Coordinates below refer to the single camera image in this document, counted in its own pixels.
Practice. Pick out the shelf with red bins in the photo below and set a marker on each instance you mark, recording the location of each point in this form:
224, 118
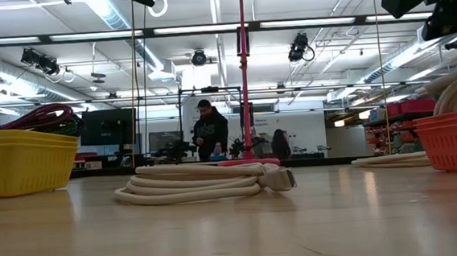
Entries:
408, 107

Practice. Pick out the orange plastic basket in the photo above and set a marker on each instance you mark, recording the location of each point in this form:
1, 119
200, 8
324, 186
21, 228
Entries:
455, 144

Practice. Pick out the black monitor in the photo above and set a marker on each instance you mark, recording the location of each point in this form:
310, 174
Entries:
107, 126

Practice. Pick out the red lamp stand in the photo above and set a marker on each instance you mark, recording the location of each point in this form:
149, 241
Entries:
246, 102

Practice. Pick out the person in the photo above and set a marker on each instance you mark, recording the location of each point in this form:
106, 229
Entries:
210, 133
280, 146

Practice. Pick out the yellow plastic basket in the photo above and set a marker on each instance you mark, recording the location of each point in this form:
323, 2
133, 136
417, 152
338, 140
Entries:
21, 166

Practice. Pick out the black ceiling camera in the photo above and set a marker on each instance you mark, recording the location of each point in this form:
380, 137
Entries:
40, 61
198, 58
298, 46

